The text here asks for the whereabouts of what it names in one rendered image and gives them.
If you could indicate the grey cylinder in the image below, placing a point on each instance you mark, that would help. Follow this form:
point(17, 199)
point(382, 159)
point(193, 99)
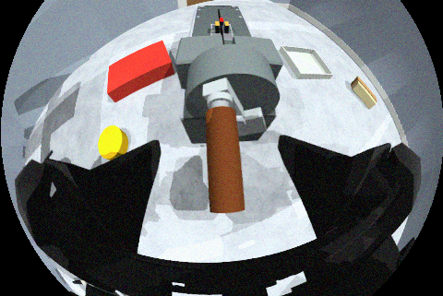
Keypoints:
point(118, 293)

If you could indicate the red rectangular block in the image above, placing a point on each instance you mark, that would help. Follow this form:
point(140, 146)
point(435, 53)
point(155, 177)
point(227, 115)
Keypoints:
point(138, 70)

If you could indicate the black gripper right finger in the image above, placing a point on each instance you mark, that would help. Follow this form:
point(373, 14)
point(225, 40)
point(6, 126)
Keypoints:
point(327, 181)

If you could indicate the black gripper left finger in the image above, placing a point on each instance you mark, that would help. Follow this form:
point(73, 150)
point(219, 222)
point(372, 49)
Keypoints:
point(116, 193)

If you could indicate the yellow short cylinder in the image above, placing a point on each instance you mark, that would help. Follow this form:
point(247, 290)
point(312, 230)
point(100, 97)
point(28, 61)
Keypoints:
point(113, 142)

